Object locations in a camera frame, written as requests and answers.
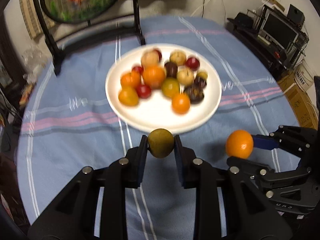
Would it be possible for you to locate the dark brown mangosteen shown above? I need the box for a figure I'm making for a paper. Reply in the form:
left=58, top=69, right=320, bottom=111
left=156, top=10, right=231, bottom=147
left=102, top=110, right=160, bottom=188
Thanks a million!
left=183, top=85, right=204, bottom=104

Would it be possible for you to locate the small green yellow fruit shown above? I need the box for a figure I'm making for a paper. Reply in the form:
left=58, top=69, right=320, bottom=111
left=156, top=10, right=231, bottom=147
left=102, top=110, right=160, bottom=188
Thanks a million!
left=148, top=128, right=174, bottom=159

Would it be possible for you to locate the small orange mandarin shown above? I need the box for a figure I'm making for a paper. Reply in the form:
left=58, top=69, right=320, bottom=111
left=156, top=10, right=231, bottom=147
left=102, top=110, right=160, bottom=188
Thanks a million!
left=171, top=93, right=191, bottom=114

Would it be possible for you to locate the tan spotted passion fruit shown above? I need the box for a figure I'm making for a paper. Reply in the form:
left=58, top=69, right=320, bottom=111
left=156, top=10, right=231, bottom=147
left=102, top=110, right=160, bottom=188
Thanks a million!
left=176, top=68, right=194, bottom=86

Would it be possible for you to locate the green orange mandarin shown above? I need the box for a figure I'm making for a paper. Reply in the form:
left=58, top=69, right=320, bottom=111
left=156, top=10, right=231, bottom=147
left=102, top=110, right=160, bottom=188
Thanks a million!
left=161, top=77, right=180, bottom=98

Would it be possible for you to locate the tan round fruit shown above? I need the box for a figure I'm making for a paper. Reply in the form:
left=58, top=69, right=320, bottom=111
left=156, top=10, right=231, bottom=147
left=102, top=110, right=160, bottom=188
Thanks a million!
left=169, top=50, right=187, bottom=66

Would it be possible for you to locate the large orange mandarin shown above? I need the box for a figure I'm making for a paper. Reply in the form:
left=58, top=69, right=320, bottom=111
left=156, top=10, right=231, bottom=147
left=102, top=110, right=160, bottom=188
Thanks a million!
left=120, top=71, right=142, bottom=88

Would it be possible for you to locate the large tan spotted fruit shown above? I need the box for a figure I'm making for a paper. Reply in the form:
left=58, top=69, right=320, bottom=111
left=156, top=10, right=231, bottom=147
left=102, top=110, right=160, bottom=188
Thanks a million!
left=141, top=50, right=159, bottom=68

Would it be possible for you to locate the large red plum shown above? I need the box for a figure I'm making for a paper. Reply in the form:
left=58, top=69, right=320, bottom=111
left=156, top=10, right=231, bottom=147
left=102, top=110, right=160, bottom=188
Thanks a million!
left=154, top=48, right=162, bottom=62

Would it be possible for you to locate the small red cherry tomato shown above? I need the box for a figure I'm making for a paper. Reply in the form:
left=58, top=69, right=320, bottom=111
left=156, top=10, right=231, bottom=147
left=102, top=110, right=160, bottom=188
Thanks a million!
left=132, top=65, right=144, bottom=75

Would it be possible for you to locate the cardboard box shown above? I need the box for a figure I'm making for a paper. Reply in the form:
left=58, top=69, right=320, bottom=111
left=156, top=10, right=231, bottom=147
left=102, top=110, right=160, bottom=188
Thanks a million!
left=278, top=74, right=318, bottom=130

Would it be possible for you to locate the blue plaid tablecloth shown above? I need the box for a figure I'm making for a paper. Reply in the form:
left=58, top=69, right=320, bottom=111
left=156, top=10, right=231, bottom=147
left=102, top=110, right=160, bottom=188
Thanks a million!
left=17, top=16, right=298, bottom=239

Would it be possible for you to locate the computer monitor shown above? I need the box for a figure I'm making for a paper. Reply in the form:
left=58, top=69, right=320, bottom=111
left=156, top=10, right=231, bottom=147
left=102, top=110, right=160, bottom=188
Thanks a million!
left=261, top=12, right=298, bottom=50

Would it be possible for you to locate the white round plate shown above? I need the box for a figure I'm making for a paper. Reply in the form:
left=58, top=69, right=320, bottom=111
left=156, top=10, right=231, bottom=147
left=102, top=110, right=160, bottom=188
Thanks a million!
left=105, top=44, right=222, bottom=134

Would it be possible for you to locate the black framed round goldfish screen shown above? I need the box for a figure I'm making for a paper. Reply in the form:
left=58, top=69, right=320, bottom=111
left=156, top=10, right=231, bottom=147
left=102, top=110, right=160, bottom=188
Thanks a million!
left=33, top=0, right=146, bottom=75

